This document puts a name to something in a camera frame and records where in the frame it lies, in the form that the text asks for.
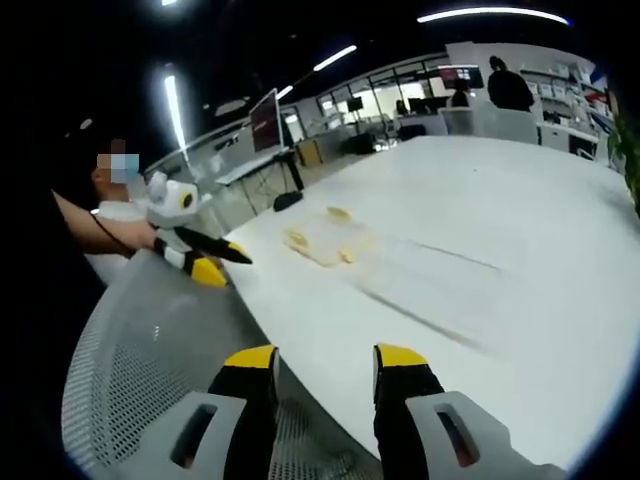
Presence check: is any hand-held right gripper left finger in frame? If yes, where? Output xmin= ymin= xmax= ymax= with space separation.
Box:
xmin=167 ymin=343 xmax=281 ymax=480

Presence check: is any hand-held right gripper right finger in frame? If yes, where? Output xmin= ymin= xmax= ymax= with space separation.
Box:
xmin=372 ymin=342 xmax=531 ymax=480

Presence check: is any pale yellow buckle strap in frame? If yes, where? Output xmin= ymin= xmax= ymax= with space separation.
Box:
xmin=298 ymin=213 xmax=377 ymax=269

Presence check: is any white office desk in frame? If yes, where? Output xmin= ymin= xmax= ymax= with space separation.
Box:
xmin=214 ymin=147 xmax=305 ymax=216

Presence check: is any white mesh chair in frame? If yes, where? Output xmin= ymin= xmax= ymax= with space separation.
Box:
xmin=60 ymin=248 xmax=384 ymax=480

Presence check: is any small black device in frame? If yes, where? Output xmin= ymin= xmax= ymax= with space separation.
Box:
xmin=273 ymin=191 xmax=304 ymax=212

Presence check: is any computer monitor with red screen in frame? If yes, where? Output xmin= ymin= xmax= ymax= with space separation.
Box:
xmin=248 ymin=87 xmax=284 ymax=154

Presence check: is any yellow cabinet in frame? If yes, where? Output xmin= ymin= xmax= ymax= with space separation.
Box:
xmin=296 ymin=136 xmax=327 ymax=167

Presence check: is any person's black shirt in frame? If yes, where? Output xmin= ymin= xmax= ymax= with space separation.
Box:
xmin=17 ymin=184 xmax=109 ymax=396

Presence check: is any white counter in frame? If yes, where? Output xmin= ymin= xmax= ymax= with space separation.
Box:
xmin=438 ymin=105 xmax=540 ymax=145

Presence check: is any green plant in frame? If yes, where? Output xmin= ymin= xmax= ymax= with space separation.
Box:
xmin=606 ymin=89 xmax=640 ymax=219

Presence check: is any thin black cable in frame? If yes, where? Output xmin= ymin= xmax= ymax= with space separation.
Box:
xmin=88 ymin=209 xmax=134 ymax=251

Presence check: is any wall screen with red picture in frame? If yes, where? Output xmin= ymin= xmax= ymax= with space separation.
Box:
xmin=438 ymin=63 xmax=485 ymax=92

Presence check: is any white wall shelf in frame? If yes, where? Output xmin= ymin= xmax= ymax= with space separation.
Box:
xmin=519 ymin=58 xmax=617 ymax=132

